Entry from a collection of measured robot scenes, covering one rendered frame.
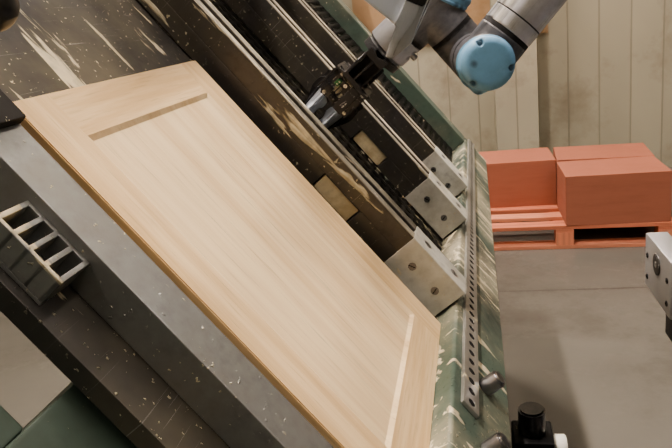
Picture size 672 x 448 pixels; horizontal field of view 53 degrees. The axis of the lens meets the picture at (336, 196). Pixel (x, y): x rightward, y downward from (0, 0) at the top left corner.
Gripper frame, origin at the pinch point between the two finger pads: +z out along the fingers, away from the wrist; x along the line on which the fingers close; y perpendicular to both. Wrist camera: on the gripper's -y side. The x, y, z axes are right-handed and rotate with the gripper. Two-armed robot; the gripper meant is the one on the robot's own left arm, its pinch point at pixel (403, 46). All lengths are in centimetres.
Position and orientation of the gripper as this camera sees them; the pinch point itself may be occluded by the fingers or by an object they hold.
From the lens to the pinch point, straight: 57.4
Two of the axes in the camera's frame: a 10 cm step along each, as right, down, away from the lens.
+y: -9.1, -4.1, 0.6
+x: -1.9, 2.7, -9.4
